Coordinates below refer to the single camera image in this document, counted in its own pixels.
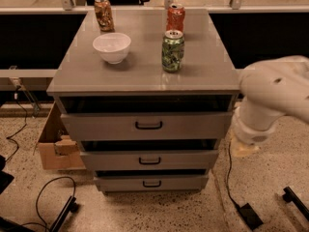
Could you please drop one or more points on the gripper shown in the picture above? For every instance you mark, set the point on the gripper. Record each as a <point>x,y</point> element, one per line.
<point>251,135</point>

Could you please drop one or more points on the grey top drawer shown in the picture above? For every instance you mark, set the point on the grey top drawer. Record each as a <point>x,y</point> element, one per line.
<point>147,126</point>

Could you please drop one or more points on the grey drawer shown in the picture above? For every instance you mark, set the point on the grey drawer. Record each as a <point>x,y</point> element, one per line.
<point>153,183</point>
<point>147,126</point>
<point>149,160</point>

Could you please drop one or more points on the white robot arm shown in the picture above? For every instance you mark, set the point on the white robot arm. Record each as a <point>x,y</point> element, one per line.
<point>271,89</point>

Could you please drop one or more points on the grey drawer cabinet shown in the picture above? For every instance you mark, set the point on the grey drawer cabinet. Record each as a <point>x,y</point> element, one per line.
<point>207,81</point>

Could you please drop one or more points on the grey middle drawer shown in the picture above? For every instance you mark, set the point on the grey middle drawer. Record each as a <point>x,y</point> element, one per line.
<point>149,160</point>

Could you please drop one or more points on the grey bottom drawer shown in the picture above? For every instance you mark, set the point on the grey bottom drawer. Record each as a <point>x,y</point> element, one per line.
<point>153,183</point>

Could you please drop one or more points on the black metal leg right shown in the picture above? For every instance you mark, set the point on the black metal leg right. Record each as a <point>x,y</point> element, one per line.
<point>290,196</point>

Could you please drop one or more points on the black metal leg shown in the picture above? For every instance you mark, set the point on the black metal leg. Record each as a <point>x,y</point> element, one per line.
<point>70,207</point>
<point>290,196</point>

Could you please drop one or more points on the black power adapter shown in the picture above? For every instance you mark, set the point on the black power adapter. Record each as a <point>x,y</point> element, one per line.
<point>250,217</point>

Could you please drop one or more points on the green soda can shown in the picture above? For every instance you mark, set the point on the green soda can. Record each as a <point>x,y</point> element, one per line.
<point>172,51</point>

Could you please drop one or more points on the red soda can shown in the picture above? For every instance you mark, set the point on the red soda can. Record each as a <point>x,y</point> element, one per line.
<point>175,17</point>

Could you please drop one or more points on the white bowl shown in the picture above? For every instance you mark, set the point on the white bowl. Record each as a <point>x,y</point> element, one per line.
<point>113,48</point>

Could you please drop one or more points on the black metal leg left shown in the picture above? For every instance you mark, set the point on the black metal leg left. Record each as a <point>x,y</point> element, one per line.
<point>70,207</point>

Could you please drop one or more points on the cardboard box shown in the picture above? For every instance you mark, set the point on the cardboard box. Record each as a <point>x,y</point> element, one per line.
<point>57,150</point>

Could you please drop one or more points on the brown soda can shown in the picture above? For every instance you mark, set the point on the brown soda can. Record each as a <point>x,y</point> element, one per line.
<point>104,15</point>

